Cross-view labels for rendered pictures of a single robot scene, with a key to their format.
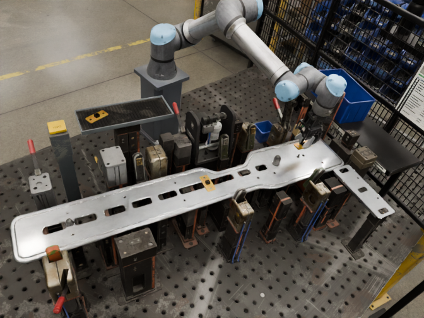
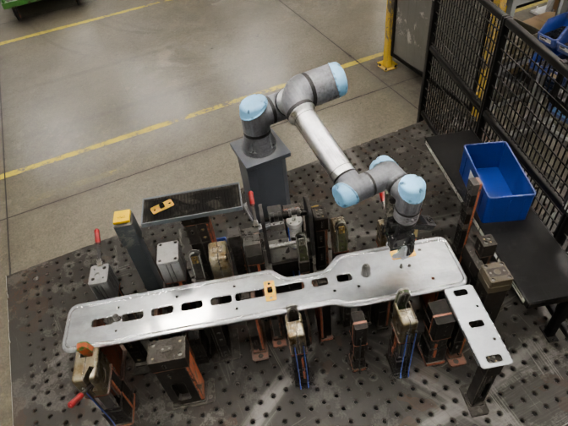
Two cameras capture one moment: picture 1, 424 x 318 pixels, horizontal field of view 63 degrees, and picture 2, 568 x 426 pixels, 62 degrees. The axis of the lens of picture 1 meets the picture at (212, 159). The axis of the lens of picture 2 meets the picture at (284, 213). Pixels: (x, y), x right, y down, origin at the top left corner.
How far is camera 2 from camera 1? 65 cm
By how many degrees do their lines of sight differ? 21
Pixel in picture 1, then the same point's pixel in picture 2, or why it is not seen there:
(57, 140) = (121, 230)
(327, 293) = not seen: outside the picture
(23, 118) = (161, 177)
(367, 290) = not seen: outside the picture
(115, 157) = (169, 253)
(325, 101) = (401, 208)
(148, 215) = (193, 320)
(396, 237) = (554, 396)
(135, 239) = (166, 346)
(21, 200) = not seen: hidden behind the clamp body
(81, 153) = (177, 232)
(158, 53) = (247, 129)
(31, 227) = (84, 318)
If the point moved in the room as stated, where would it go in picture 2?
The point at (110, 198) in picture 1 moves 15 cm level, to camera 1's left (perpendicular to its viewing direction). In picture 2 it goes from (162, 297) to (128, 284)
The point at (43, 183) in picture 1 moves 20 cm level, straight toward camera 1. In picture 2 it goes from (101, 275) to (98, 322)
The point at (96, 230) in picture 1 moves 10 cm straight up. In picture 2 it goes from (138, 330) to (128, 314)
